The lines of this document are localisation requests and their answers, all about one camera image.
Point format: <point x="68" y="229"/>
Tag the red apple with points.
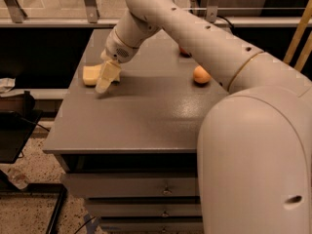
<point x="183" y="52"/>

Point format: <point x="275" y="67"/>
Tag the orange fruit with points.
<point x="201" y="76"/>

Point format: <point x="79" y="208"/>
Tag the black stand left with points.
<point x="18" y="120"/>

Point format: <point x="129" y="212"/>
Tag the yellow sponge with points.
<point x="91" y="74"/>

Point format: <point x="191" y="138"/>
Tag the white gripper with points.
<point x="116" y="50"/>

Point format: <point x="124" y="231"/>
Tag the grey drawer cabinet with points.
<point x="130" y="153"/>

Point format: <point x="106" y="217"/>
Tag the metal glass railing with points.
<point x="96" y="13"/>

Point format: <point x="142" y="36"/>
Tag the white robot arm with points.
<point x="254" y="146"/>

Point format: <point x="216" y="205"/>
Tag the crumpled white paper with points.
<point x="6" y="84"/>

